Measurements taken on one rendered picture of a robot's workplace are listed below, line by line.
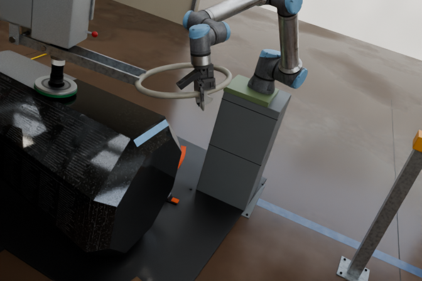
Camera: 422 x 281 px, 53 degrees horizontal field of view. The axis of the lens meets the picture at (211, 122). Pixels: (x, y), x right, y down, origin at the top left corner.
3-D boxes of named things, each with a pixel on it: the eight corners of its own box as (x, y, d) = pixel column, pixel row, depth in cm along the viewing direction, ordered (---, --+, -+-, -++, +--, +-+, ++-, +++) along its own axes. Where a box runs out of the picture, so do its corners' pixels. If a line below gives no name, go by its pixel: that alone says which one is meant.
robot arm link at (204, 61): (194, 58, 181) (187, 53, 189) (194, 69, 183) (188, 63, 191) (213, 54, 184) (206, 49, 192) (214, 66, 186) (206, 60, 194)
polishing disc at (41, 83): (76, 79, 239) (76, 77, 239) (77, 96, 222) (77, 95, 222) (35, 75, 232) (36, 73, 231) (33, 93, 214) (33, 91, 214)
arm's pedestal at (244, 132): (210, 162, 359) (237, 71, 321) (265, 185, 348) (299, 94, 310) (186, 191, 316) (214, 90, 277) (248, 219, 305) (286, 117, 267)
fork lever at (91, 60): (4, 42, 210) (5, 32, 208) (26, 32, 227) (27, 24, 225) (135, 89, 209) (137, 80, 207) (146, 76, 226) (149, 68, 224)
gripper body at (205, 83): (216, 90, 192) (215, 64, 187) (198, 93, 189) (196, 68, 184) (210, 84, 198) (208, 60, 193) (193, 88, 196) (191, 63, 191)
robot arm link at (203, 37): (215, 24, 182) (200, 29, 175) (216, 53, 187) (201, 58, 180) (198, 22, 188) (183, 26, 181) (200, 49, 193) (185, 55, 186)
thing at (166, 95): (120, 99, 196) (120, 93, 195) (151, 67, 240) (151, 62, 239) (225, 100, 188) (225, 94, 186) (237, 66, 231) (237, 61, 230)
